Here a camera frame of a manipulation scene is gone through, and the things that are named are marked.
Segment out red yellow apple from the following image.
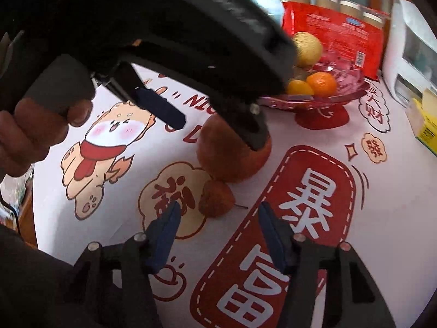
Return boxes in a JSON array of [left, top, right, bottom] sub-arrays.
[[196, 114, 272, 183]]

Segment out small yellow kumquat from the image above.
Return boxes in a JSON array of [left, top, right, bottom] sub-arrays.
[[286, 79, 314, 96]]

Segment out small red wrinkled fruit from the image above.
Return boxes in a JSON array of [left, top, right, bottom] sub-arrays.
[[199, 180, 248, 218]]

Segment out tangerine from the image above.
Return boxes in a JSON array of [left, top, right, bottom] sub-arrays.
[[306, 72, 337, 97]]

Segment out yellow pear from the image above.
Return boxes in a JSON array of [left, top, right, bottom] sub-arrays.
[[293, 32, 324, 68]]

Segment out pink glass fruit plate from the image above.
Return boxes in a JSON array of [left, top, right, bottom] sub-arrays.
[[258, 52, 370, 110]]

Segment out person left hand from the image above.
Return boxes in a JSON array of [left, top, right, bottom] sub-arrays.
[[0, 98, 93, 178]]

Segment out white appliance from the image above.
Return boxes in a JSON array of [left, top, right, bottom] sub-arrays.
[[382, 0, 436, 107]]

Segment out yellow tissue box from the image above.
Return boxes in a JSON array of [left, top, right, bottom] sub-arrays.
[[406, 89, 437, 156]]

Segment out black cable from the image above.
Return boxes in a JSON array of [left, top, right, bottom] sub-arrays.
[[0, 190, 23, 238]]

